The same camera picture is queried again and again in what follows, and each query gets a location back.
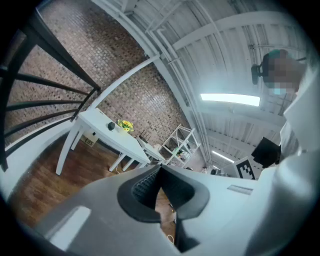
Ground white pillar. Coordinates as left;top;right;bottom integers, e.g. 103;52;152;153
87;54;161;111

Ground cardboard box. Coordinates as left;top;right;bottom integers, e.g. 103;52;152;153
79;134;101;149

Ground person's white coat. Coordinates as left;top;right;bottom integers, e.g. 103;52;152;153
279;63;320;161

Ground black head-mounted camera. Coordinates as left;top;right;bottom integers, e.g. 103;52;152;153
250;53;270;86

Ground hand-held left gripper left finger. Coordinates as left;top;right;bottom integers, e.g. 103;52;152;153
34;164;181;256

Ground black metal railing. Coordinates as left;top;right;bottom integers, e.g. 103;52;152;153
0;9;102;173

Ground large white table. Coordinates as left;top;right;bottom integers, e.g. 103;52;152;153
55;107;151;176

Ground sunflowers in white pot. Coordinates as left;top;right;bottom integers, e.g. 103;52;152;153
117;119;135;134

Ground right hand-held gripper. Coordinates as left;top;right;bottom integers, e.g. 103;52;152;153
233;136;282;181

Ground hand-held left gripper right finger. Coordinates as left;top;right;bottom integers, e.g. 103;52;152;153
160;164;259;254

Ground white metal shelf rack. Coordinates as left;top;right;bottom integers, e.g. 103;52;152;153
159;123;201;168

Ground small white table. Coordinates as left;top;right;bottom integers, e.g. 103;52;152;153
121;136;166;172

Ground person's head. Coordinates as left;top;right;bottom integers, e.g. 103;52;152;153
262;48;307;96

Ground long ceiling light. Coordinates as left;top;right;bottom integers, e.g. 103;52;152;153
199;92;261;107
211;149;236;164

